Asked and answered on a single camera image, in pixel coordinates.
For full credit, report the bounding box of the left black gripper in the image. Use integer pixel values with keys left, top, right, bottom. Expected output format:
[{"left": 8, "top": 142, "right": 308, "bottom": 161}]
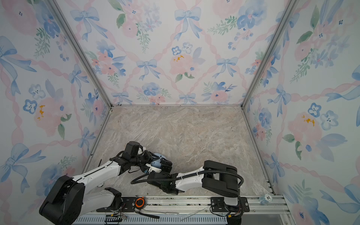
[{"left": 132, "top": 150, "right": 160, "bottom": 170}]

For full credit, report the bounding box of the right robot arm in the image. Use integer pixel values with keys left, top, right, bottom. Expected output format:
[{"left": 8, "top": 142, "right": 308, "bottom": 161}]
[{"left": 147, "top": 160, "right": 244, "bottom": 207}]

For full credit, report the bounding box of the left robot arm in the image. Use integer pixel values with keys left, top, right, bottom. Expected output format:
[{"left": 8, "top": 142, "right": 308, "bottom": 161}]
[{"left": 39, "top": 141, "right": 160, "bottom": 225}]

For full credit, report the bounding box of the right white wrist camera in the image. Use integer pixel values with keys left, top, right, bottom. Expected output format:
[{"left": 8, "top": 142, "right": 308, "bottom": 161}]
[{"left": 144, "top": 164, "right": 162, "bottom": 173}]

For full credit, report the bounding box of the aluminium front rail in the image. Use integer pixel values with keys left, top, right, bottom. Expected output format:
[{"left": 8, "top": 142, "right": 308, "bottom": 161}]
[{"left": 76, "top": 196, "right": 290, "bottom": 218}]

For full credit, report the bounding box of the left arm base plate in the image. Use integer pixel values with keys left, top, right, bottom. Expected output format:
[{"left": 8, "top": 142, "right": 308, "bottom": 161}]
[{"left": 96, "top": 197, "right": 137, "bottom": 213}]

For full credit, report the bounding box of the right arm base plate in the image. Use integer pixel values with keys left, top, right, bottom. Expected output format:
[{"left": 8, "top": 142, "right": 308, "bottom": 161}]
[{"left": 210, "top": 197, "right": 250, "bottom": 213}]

